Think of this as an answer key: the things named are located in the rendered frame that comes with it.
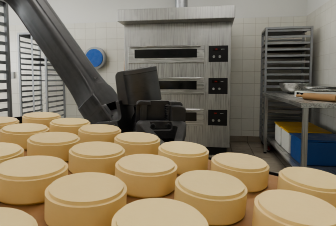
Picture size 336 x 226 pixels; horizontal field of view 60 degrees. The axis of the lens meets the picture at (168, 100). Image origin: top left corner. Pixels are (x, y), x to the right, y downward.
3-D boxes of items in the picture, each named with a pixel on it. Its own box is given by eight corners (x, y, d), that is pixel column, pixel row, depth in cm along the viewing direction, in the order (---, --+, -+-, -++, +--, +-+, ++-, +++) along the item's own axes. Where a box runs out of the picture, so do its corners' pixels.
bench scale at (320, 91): (293, 97, 311) (294, 89, 311) (324, 97, 310) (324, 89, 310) (306, 99, 281) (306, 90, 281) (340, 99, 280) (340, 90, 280)
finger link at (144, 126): (200, 192, 34) (179, 166, 43) (203, 132, 33) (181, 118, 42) (142, 195, 32) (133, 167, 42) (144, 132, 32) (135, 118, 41)
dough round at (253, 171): (280, 189, 25) (282, 166, 25) (233, 197, 23) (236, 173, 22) (241, 169, 29) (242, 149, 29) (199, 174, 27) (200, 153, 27)
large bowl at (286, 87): (275, 93, 400) (276, 82, 398) (305, 93, 394) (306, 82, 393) (282, 94, 361) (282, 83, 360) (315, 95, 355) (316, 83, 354)
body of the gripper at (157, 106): (180, 172, 42) (169, 156, 49) (183, 102, 41) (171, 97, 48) (135, 174, 40) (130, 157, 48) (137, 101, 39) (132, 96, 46)
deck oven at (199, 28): (118, 155, 407) (116, 9, 392) (139, 138, 525) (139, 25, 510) (232, 160, 382) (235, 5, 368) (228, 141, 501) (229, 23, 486)
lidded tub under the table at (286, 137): (279, 146, 365) (280, 125, 363) (319, 147, 358) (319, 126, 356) (287, 153, 327) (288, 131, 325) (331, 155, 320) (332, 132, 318)
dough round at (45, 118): (66, 130, 41) (67, 116, 41) (29, 134, 37) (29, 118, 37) (52, 123, 44) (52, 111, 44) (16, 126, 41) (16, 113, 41)
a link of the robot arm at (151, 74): (123, 127, 59) (95, 141, 51) (113, 71, 57) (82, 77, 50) (176, 126, 53) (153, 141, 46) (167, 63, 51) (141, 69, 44)
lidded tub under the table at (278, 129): (273, 139, 405) (274, 121, 403) (309, 140, 396) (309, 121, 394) (278, 145, 367) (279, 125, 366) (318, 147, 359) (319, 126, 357)
